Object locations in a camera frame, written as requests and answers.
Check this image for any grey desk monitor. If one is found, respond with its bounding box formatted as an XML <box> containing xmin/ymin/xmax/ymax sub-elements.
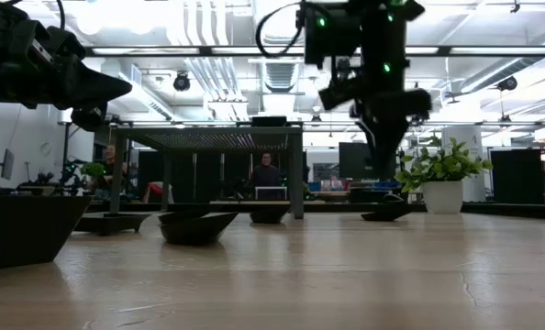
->
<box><xmin>0</xmin><ymin>148</ymin><xmax>16</xmax><ymax>182</ymax></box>

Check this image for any black ceiling spotlight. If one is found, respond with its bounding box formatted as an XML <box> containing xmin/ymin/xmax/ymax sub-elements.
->
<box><xmin>172</xmin><ymin>71</ymin><xmax>192</xmax><ymax>93</ymax></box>
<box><xmin>496</xmin><ymin>75</ymin><xmax>519</xmax><ymax>92</ymax></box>

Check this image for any red white background chair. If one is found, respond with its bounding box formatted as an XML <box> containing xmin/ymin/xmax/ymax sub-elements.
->
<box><xmin>142</xmin><ymin>181</ymin><xmax>175</xmax><ymax>203</ymax></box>

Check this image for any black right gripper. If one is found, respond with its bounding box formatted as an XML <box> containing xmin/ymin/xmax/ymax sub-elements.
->
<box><xmin>354</xmin><ymin>89</ymin><xmax>432</xmax><ymax>182</ymax></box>

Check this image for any black wavy square bowl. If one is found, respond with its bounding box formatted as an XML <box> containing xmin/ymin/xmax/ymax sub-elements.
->
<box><xmin>0</xmin><ymin>194</ymin><xmax>94</xmax><ymax>272</ymax></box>

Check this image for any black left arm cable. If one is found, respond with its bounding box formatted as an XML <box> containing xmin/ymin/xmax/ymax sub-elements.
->
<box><xmin>55</xmin><ymin>0</ymin><xmax>67</xmax><ymax>31</ymax></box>

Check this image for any black partition panel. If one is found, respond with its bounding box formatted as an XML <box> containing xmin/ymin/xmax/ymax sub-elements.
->
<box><xmin>490</xmin><ymin>148</ymin><xmax>545</xmax><ymax>205</ymax></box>

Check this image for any small green background plant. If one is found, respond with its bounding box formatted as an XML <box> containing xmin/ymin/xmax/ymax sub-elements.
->
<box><xmin>80</xmin><ymin>160</ymin><xmax>106</xmax><ymax>184</ymax></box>

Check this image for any thin black background rail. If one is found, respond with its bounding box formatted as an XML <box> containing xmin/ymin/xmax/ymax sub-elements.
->
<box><xmin>59</xmin><ymin>119</ymin><xmax>545</xmax><ymax>128</ymax></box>

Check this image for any person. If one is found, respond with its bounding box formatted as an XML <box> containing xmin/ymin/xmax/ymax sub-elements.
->
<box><xmin>251</xmin><ymin>152</ymin><xmax>285</xmax><ymax>188</ymax></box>
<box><xmin>96</xmin><ymin>144</ymin><xmax>120</xmax><ymax>203</ymax></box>

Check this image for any black aluminium table frame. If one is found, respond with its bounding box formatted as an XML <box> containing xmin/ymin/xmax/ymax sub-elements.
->
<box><xmin>83</xmin><ymin>200</ymin><xmax>545</xmax><ymax>221</ymax></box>

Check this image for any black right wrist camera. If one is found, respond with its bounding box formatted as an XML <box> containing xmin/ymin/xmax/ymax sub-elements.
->
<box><xmin>317</xmin><ymin>82</ymin><xmax>366</xmax><ymax>112</ymax></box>

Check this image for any black computer monitor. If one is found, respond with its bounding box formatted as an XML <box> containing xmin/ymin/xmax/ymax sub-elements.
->
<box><xmin>338</xmin><ymin>141</ymin><xmax>374</xmax><ymax>181</ymax></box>

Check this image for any white round pillar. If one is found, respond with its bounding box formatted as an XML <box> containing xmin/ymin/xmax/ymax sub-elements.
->
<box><xmin>440</xmin><ymin>126</ymin><xmax>484</xmax><ymax>203</ymax></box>

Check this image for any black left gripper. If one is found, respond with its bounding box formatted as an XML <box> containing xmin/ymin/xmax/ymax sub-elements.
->
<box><xmin>22</xmin><ymin>25</ymin><xmax>133</xmax><ymax>133</ymax></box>

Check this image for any black teardrop plate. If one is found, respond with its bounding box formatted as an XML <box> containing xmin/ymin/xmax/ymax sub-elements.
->
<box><xmin>160</xmin><ymin>211</ymin><xmax>239</xmax><ymax>247</ymax></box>
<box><xmin>361</xmin><ymin>192</ymin><xmax>413</xmax><ymax>223</ymax></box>
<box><xmin>248</xmin><ymin>203</ymin><xmax>293</xmax><ymax>225</ymax></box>
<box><xmin>157</xmin><ymin>210</ymin><xmax>212</xmax><ymax>220</ymax></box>

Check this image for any black overhead frame bar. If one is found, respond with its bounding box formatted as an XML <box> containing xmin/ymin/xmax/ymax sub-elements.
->
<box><xmin>83</xmin><ymin>44</ymin><xmax>545</xmax><ymax>58</ymax></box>

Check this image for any grey perforated metal shelf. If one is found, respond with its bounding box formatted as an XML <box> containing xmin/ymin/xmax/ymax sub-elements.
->
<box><xmin>108</xmin><ymin>126</ymin><xmax>305</xmax><ymax>220</ymax></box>

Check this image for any green plant in white pot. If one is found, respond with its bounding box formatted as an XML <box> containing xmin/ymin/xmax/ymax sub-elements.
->
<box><xmin>394</xmin><ymin>135</ymin><xmax>495</xmax><ymax>215</ymax></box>

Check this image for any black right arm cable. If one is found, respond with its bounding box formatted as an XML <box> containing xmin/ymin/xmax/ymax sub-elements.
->
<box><xmin>255</xmin><ymin>2</ymin><xmax>306</xmax><ymax>60</ymax></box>

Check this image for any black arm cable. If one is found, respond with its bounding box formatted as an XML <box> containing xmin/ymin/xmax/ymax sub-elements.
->
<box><xmin>255</xmin><ymin>2</ymin><xmax>306</xmax><ymax>60</ymax></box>
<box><xmin>55</xmin><ymin>0</ymin><xmax>67</xmax><ymax>31</ymax></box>

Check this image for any white framed laptop screen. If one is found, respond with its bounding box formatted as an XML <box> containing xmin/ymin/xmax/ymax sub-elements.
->
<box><xmin>254</xmin><ymin>185</ymin><xmax>288</xmax><ymax>202</ymax></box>

